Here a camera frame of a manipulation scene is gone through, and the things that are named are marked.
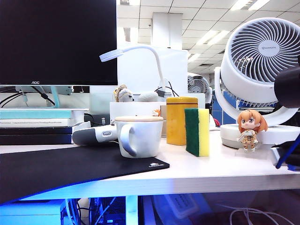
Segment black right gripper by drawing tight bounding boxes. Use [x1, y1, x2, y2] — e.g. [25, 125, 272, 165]
[276, 137, 300, 173]

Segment green yellow cleaning sponge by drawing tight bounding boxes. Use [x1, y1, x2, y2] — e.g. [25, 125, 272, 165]
[184, 107, 210, 158]

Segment orange-haired anime figurine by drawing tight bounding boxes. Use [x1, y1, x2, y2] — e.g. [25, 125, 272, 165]
[235, 109, 270, 157]

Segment blue office partition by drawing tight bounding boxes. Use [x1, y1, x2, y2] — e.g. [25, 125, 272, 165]
[212, 92, 242, 126]

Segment white round desk fan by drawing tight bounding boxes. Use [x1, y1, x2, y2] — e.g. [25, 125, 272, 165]
[214, 17, 300, 150]

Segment white background fan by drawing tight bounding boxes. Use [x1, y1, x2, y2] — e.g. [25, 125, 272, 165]
[187, 72, 213, 104]

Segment white power strip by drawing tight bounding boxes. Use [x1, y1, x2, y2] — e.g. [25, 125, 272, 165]
[172, 194, 200, 219]

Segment yellow tin canister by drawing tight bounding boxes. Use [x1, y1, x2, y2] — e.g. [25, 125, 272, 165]
[165, 96, 199, 146]

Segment white ceramic mug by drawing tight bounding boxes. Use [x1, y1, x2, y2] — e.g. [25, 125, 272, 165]
[114, 120, 164, 158]

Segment white fluffy plush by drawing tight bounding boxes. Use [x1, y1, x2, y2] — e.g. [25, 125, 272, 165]
[138, 91, 159, 102]

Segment round wooden mug lid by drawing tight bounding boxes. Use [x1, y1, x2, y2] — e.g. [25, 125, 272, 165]
[114, 115, 165, 123]

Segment white desk organizer box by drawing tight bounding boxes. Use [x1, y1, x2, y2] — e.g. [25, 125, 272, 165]
[109, 101, 167, 136]

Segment white partition board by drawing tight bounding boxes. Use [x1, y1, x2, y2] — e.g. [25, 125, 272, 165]
[117, 42, 189, 95]

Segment beige plush toy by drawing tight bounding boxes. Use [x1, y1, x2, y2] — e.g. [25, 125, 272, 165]
[112, 84, 135, 103]

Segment dark computer tower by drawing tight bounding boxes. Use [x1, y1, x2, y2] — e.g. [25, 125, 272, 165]
[90, 196, 128, 225]

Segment white grey handheld device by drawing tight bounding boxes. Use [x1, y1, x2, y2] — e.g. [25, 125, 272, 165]
[71, 124, 118, 147]

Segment white gooseneck desk lamp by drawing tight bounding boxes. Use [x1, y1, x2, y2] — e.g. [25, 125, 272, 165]
[98, 45, 171, 95]

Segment black Corsair mouse pad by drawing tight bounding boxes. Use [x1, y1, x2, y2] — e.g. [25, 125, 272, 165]
[0, 145, 171, 205]

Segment teal monitor stand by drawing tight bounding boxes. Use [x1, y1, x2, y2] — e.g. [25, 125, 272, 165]
[15, 85, 75, 109]

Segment black book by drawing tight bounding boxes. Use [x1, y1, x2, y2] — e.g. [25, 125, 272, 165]
[0, 126, 73, 145]

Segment white book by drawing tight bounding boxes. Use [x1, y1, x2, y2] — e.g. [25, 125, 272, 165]
[0, 118, 75, 128]

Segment black AOC computer monitor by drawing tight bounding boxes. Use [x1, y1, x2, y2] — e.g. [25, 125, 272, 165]
[0, 0, 118, 86]

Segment teal book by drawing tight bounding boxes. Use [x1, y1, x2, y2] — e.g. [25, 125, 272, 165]
[0, 110, 72, 120]

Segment white under-desk cabinet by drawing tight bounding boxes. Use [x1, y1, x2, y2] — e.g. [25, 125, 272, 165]
[0, 201, 68, 225]

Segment black lamp cable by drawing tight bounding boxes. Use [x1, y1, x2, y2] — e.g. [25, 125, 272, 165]
[154, 80, 180, 98]

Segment black monitor cable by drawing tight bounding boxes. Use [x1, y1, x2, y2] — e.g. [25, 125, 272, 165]
[0, 86, 56, 108]

